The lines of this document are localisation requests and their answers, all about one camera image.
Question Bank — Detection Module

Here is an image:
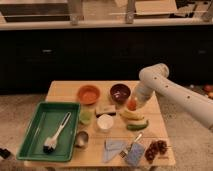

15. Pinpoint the dark maroon bowl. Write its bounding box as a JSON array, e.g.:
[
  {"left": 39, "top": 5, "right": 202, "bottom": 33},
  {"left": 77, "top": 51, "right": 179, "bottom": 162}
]
[{"left": 110, "top": 84, "right": 131, "bottom": 104}]

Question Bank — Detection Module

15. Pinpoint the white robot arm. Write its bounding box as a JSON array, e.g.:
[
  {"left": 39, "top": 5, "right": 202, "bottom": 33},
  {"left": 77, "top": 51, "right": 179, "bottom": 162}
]
[{"left": 132, "top": 63, "right": 213, "bottom": 132}]

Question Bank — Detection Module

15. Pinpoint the green toy cucumber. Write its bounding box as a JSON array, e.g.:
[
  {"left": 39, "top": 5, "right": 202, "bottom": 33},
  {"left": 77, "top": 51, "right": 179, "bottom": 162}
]
[{"left": 126, "top": 120, "right": 149, "bottom": 131}]

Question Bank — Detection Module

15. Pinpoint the orange plastic bowl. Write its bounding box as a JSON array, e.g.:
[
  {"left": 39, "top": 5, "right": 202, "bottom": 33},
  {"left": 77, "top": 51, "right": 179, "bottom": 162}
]
[{"left": 77, "top": 85, "right": 100, "bottom": 105}]

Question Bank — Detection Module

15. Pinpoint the black low cabinet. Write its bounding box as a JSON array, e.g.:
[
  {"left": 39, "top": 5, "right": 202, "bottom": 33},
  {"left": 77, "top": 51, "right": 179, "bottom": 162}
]
[{"left": 0, "top": 26, "right": 213, "bottom": 94}]

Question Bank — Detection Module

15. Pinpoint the orange red apple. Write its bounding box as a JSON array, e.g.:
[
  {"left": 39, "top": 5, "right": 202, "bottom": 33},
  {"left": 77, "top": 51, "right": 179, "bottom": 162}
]
[{"left": 126, "top": 99, "right": 137, "bottom": 111}]

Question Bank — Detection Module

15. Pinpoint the white paper cup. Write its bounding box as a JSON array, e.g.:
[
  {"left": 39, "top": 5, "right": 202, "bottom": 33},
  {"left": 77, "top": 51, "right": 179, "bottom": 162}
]
[{"left": 97, "top": 114, "right": 114, "bottom": 131}]

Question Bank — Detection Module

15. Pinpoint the blue folded cloth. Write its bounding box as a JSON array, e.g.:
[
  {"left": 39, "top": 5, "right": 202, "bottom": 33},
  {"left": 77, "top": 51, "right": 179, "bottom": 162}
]
[{"left": 102, "top": 139, "right": 127, "bottom": 163}]

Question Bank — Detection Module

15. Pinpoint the white handled dish brush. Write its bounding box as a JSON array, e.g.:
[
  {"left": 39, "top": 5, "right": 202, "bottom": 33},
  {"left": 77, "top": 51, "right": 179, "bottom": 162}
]
[{"left": 43, "top": 112, "right": 71, "bottom": 154}]

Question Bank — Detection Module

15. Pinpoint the green plastic tray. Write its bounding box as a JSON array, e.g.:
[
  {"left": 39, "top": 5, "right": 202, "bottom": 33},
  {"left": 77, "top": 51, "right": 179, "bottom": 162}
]
[{"left": 17, "top": 102, "right": 80, "bottom": 162}]

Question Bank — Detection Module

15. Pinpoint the wooden table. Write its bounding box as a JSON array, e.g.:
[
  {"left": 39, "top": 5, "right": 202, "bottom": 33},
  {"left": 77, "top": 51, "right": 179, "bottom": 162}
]
[{"left": 24, "top": 81, "right": 175, "bottom": 168}]

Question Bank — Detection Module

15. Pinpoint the dark red grape bunch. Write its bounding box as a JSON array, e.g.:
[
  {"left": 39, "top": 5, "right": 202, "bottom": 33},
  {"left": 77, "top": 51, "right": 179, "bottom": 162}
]
[{"left": 145, "top": 140, "right": 167, "bottom": 163}]

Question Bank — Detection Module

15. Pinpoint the blue scouring pad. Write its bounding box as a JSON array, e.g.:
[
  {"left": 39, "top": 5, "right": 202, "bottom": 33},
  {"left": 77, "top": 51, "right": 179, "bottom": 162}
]
[{"left": 125, "top": 143, "right": 144, "bottom": 167}]

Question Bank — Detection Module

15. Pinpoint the yellow toy banana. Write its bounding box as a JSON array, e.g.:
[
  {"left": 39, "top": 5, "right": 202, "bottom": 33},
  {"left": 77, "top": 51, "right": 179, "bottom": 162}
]
[{"left": 119, "top": 109, "right": 144, "bottom": 120}]

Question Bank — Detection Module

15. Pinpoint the light green plastic cup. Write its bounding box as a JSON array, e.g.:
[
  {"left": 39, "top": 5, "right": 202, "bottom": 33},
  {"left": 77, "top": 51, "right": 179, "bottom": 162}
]
[{"left": 79, "top": 110, "right": 92, "bottom": 125}]

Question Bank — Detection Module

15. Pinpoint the small metal cup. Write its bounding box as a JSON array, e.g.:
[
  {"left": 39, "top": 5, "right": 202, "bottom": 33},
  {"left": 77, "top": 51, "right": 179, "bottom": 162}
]
[{"left": 75, "top": 131, "right": 89, "bottom": 148}]

